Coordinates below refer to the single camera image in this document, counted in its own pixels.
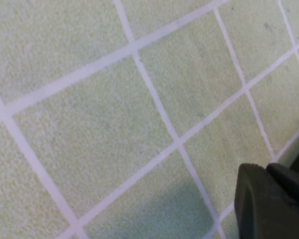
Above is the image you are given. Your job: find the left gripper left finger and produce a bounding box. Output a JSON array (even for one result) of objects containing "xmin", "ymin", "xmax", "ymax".
[{"xmin": 234, "ymin": 162, "xmax": 299, "ymax": 239}]

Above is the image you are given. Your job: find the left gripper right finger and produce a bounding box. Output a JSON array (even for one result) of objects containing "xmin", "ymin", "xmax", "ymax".
[{"xmin": 266, "ymin": 162, "xmax": 299, "ymax": 215}]

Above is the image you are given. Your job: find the green white grid tablecloth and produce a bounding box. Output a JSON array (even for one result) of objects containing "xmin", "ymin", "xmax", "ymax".
[{"xmin": 0, "ymin": 0, "xmax": 299, "ymax": 239}]

